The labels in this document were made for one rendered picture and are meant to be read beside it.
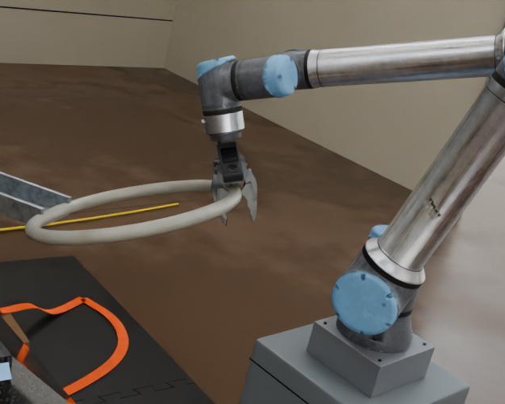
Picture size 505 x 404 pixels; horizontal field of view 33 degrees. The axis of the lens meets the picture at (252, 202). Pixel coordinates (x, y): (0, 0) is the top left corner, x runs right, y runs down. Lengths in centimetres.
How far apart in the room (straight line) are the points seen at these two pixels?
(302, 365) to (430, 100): 466
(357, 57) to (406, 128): 481
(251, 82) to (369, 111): 510
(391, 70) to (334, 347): 68
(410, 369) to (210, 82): 84
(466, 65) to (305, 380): 81
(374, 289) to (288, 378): 40
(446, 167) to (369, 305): 34
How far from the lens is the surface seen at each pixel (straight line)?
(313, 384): 203
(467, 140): 171
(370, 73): 189
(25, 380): 202
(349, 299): 182
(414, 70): 186
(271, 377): 212
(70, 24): 809
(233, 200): 181
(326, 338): 208
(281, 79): 181
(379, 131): 685
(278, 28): 762
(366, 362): 202
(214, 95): 187
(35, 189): 212
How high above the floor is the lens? 188
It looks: 20 degrees down
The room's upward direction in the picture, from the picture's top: 13 degrees clockwise
